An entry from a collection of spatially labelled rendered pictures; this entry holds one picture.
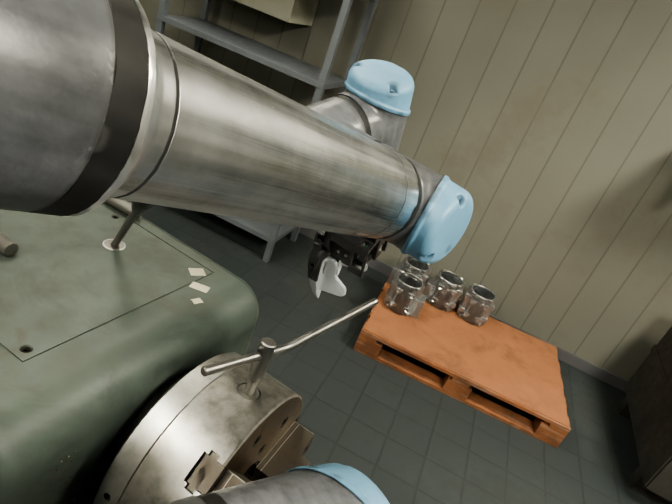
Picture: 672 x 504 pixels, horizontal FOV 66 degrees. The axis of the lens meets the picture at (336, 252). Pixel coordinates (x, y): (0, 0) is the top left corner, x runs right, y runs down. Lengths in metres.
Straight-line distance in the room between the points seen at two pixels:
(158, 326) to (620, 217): 3.27
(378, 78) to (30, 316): 0.53
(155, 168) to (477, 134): 3.41
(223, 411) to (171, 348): 0.13
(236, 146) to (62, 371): 0.51
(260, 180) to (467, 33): 3.34
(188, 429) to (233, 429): 0.06
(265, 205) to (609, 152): 3.40
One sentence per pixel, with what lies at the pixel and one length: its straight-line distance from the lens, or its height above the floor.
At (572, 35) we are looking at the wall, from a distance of 3.56.
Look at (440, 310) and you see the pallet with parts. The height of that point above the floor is 0.15.
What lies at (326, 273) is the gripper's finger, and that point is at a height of 1.39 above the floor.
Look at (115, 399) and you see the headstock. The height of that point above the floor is 1.22.
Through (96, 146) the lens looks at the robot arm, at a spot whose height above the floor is 1.68.
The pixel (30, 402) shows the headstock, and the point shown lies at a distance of 0.68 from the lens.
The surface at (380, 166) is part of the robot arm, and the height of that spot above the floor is 1.65.
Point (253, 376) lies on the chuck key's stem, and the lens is 0.72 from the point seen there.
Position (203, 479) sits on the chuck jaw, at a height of 1.19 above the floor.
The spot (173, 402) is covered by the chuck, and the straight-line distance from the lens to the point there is 0.73.
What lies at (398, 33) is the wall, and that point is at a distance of 3.65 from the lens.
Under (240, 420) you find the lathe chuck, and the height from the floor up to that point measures 1.23.
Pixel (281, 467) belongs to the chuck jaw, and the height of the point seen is 1.11.
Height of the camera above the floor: 1.75
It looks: 26 degrees down
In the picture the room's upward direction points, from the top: 21 degrees clockwise
